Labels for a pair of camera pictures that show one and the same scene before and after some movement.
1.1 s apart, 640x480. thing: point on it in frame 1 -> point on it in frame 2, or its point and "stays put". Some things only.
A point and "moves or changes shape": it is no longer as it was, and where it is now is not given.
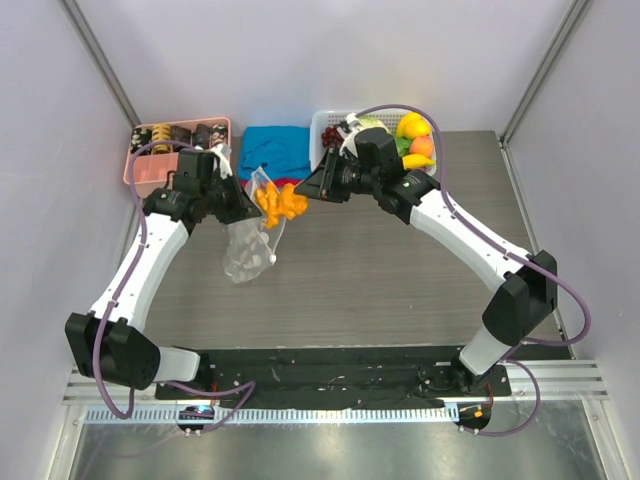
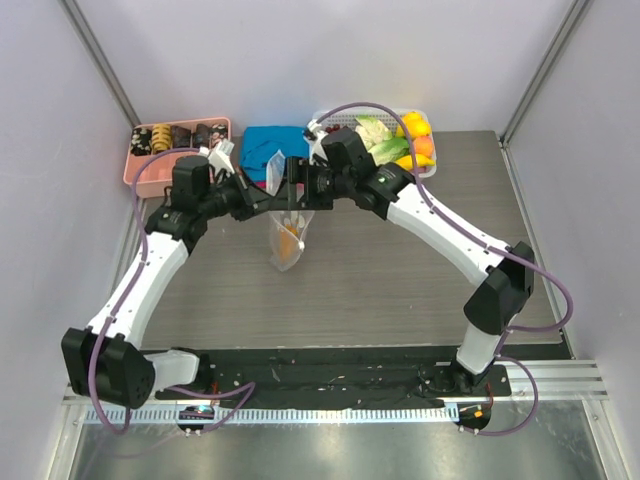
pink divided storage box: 152,169 stays put
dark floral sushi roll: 141,136 stays put
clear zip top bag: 252,245 -> 288,227
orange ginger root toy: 283,203 moves or changes shape
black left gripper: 243,206 stays put
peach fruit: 422,145 stays put
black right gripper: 329,176 -> 310,182
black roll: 202,136 stays put
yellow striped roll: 161,132 stays put
